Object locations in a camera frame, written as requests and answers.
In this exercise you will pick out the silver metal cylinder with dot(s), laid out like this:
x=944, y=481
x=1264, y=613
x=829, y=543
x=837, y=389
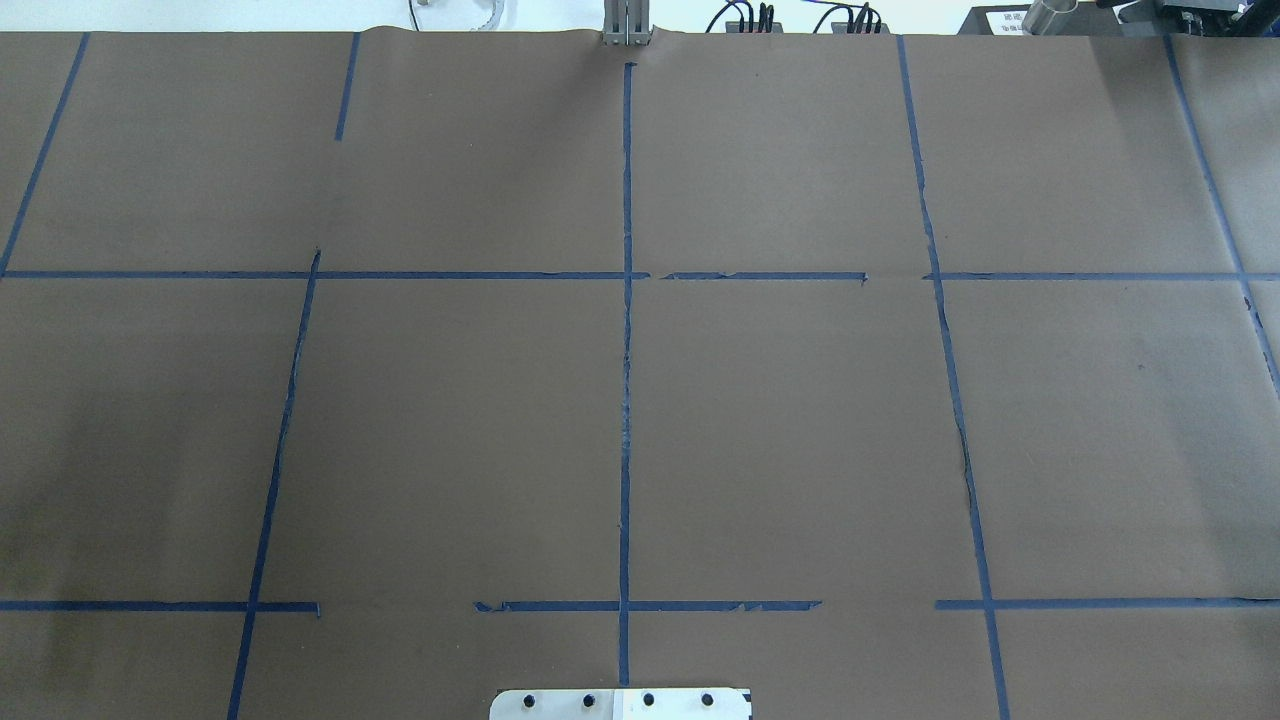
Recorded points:
x=1048, y=17

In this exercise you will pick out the aluminium frame post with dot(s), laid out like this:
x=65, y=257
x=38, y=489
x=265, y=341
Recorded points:
x=627, y=23

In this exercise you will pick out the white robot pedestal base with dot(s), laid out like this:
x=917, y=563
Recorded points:
x=623, y=703

